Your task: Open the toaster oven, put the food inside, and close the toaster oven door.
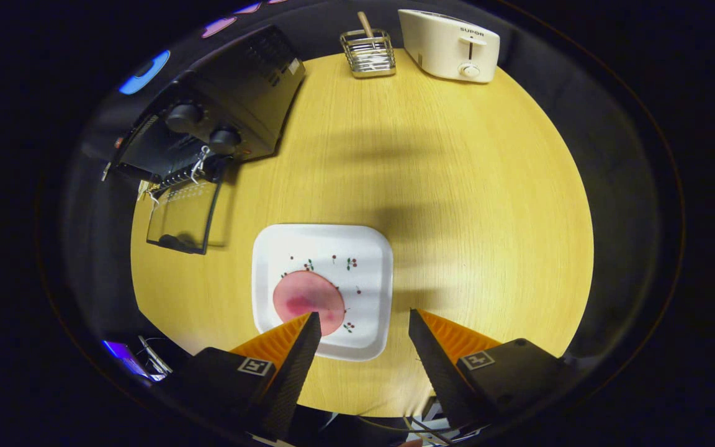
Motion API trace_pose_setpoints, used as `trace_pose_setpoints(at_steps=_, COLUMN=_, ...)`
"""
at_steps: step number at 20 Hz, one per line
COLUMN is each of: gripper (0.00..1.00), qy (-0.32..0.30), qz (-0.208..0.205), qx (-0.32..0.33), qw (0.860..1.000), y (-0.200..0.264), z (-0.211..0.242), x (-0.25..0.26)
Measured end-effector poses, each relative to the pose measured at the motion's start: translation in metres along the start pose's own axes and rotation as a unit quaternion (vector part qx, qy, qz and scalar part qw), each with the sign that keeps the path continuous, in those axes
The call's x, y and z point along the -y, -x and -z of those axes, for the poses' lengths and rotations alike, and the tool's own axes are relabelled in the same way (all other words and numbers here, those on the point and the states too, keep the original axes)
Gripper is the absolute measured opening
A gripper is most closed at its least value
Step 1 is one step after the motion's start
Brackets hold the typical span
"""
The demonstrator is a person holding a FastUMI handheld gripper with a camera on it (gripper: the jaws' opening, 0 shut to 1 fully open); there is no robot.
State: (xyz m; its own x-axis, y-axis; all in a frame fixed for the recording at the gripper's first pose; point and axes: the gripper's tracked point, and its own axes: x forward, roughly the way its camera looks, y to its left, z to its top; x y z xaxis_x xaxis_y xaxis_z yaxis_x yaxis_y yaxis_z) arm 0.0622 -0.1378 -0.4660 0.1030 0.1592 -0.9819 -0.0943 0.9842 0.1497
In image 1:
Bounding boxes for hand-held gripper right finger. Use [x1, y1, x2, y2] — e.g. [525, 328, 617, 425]
[408, 309, 566, 435]

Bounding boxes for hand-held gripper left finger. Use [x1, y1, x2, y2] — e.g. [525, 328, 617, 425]
[178, 312, 322, 441]

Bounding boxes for pink round ham slice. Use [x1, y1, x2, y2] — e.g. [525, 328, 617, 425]
[272, 270, 346, 336]

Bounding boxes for white square plate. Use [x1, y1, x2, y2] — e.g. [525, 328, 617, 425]
[252, 223, 394, 362]

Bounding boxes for black toaster oven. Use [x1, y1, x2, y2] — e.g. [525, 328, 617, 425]
[100, 25, 307, 255]

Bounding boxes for white bread toaster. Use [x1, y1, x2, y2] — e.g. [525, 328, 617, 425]
[398, 9, 501, 83]

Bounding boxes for small lit screen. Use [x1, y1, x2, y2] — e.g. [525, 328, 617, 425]
[102, 340, 150, 379]

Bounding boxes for white cable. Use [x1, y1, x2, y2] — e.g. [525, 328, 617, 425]
[138, 335, 173, 377]

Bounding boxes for white string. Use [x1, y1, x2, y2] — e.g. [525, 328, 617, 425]
[137, 180, 161, 207]
[190, 145, 212, 184]

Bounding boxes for metal wire basket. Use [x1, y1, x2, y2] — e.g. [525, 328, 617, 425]
[340, 29, 397, 78]

